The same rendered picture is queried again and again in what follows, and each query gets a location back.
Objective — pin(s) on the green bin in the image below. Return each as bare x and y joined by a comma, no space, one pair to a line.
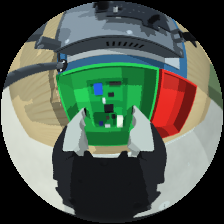
142,91

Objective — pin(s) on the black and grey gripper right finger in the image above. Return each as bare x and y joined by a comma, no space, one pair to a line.
146,143

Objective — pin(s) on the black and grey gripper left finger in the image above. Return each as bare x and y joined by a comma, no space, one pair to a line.
71,141

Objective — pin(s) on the red bin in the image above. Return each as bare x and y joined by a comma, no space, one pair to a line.
173,107

